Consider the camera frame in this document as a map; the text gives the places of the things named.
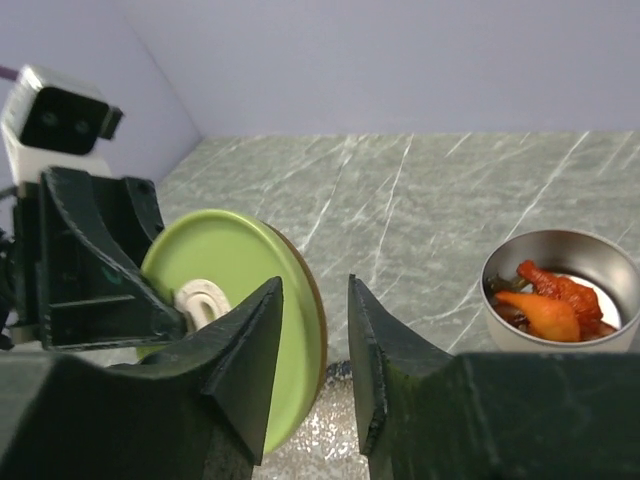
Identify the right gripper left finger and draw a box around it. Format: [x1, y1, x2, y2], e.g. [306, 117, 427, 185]
[1, 277, 283, 479]

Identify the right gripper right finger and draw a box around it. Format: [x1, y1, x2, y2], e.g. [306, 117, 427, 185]
[347, 277, 639, 479]

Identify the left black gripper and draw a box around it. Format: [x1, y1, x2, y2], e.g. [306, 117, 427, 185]
[1, 167, 186, 350]

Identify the green round lid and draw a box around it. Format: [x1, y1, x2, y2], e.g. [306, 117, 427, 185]
[141, 209, 328, 453]

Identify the brown green food piece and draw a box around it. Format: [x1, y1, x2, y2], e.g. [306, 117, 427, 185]
[484, 274, 530, 296]

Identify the orange chicken wing toy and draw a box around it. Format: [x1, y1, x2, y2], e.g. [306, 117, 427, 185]
[495, 291, 581, 343]

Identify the orange drumstick toy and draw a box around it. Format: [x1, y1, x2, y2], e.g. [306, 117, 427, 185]
[516, 260, 603, 327]

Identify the beige metal lunch container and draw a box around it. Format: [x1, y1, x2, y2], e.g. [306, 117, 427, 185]
[480, 229, 639, 353]

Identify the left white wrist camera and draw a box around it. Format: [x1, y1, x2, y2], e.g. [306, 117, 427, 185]
[1, 64, 124, 187]

